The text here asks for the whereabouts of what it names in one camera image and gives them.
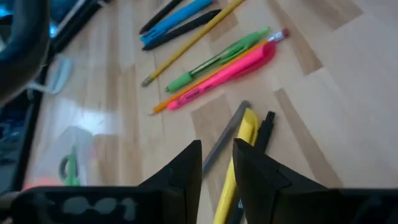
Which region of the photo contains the black pen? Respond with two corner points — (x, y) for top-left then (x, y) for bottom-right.
(139, 0), (184, 35)
(228, 111), (277, 224)
(142, 9), (222, 52)

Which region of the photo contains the blue pen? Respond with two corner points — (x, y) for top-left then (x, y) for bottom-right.
(140, 0), (215, 47)

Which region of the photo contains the pink highlighter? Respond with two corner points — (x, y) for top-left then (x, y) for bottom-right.
(167, 41), (277, 111)

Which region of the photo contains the clear box with orange lid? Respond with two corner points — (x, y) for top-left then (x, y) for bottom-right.
(23, 126), (100, 192)

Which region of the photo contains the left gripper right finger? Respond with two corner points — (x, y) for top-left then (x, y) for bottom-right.
(233, 138), (343, 224)

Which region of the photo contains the yellow highlighter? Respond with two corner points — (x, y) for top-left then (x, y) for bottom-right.
(213, 108), (260, 224)

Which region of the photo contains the green pen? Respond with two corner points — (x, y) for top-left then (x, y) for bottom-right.
(164, 26), (271, 93)

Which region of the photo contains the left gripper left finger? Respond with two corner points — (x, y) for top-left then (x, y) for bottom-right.
(138, 139), (203, 224)

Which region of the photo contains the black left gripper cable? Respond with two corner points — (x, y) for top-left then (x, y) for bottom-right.
(0, 0), (51, 105)

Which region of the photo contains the orange pencil with eraser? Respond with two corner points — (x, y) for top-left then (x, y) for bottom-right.
(149, 27), (290, 116)

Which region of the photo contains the grey pen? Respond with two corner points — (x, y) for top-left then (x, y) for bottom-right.
(201, 100), (252, 178)

